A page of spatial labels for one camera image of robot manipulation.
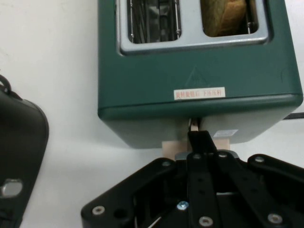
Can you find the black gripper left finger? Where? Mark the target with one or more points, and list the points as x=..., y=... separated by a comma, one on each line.
x=142, y=175

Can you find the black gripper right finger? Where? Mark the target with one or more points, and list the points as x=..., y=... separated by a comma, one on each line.
x=273, y=166

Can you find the beige toaster lever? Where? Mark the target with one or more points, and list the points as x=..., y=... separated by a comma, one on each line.
x=174, y=148

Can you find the green two-slot toaster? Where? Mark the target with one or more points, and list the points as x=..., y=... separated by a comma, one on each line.
x=190, y=71

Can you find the black coffee machine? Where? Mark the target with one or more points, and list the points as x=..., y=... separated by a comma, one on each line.
x=21, y=142

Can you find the slice of toast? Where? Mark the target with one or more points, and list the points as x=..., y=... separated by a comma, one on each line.
x=225, y=16

